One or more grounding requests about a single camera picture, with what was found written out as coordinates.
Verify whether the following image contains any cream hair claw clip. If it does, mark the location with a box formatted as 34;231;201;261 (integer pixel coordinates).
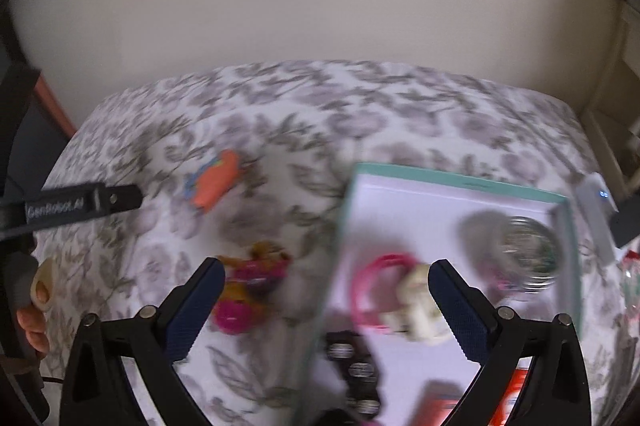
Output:
380;263;451;346

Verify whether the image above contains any pink brown dog toy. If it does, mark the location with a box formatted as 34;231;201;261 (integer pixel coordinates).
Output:
212;241;292;335

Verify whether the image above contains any round metal tin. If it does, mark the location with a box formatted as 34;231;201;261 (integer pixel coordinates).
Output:
459;210;563;295

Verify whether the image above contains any orange Lion bottle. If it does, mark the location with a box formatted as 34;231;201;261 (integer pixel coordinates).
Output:
489;368;528;426

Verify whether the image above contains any pink watch band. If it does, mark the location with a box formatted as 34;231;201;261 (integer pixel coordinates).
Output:
349;253;419;335

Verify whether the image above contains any salmon blue phone case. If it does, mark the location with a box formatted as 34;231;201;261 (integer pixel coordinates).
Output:
184;149;241;212

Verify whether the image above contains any black toy car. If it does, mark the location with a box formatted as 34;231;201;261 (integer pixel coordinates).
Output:
324;330;383;422

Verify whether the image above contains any person left hand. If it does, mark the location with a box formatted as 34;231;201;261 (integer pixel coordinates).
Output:
14;255;59;357

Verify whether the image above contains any red patterned flat item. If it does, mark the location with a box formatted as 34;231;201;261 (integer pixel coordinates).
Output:
413;380;463;426

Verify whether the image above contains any teal white tray box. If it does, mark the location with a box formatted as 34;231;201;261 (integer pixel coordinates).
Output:
293;163;591;425

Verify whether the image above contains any floral grey white blanket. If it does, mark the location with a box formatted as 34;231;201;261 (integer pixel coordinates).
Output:
36;60;598;425

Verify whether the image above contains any clear glass cup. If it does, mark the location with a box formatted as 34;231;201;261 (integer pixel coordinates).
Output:
616;248;640;337

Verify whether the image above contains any white power strip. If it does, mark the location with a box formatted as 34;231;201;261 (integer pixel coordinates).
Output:
574;172;620;267

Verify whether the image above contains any black power adapter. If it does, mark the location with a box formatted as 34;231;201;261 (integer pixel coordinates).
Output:
608;194;640;248

